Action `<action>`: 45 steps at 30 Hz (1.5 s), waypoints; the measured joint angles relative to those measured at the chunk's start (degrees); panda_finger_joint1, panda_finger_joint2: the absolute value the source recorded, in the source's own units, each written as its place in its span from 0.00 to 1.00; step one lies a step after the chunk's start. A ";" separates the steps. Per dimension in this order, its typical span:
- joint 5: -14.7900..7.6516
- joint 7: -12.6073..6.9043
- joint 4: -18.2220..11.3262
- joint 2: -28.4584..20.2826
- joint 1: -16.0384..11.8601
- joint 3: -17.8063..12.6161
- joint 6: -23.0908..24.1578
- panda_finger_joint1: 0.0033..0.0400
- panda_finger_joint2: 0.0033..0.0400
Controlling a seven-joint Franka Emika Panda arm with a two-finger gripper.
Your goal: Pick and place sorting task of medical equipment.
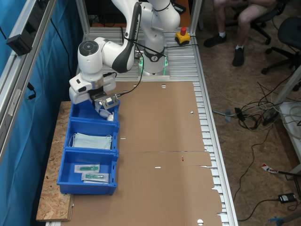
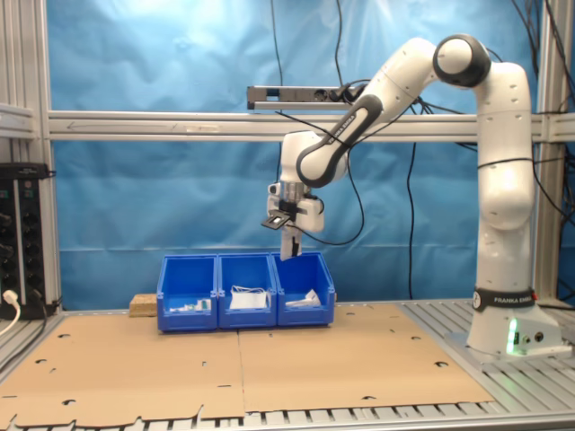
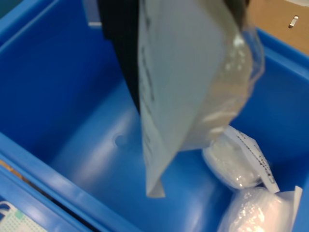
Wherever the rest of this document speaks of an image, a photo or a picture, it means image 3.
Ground bagged white cup mask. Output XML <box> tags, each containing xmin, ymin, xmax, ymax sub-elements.
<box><xmin>137</xmin><ymin>0</ymin><xmax>266</xmax><ymax>199</ymax></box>
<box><xmin>217</xmin><ymin>185</ymin><xmax>304</xmax><ymax>232</ymax></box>
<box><xmin>201</xmin><ymin>125</ymin><xmax>281</xmax><ymax>194</ymax></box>

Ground brown cardboard sheet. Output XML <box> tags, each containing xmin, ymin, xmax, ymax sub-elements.
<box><xmin>246</xmin><ymin>0</ymin><xmax>309</xmax><ymax>50</ymax></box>

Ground blue plastic storage bin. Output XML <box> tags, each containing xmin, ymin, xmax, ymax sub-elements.
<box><xmin>0</xmin><ymin>159</ymin><xmax>97</xmax><ymax>232</ymax></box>
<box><xmin>0</xmin><ymin>0</ymin><xmax>309</xmax><ymax>232</ymax></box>

